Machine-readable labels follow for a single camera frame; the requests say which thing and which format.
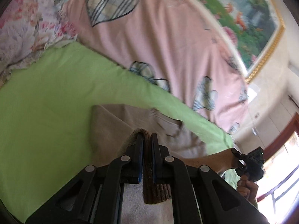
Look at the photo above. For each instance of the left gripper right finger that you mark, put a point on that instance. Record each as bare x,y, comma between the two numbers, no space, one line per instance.
154,166

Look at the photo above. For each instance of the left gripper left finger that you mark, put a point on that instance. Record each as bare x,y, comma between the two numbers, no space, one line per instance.
134,167

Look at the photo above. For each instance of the beige knit sweater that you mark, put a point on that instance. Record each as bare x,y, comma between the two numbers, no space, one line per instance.
114,127

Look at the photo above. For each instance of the person's right hand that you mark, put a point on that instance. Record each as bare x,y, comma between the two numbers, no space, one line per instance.
247,189

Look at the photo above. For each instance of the green bed sheet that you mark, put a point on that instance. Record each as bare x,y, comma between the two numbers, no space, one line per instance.
45,121

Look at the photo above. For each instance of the pink heart-pattern quilt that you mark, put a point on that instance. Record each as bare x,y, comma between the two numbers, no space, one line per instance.
171,44

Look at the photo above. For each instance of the gold-framed landscape painting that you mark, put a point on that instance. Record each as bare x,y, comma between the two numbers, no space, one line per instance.
254,27

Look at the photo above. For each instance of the floral ruffled pillow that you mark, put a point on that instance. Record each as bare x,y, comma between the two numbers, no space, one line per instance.
28,28

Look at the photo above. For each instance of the red wooden window frame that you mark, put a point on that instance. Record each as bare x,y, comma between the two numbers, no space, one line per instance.
275,147

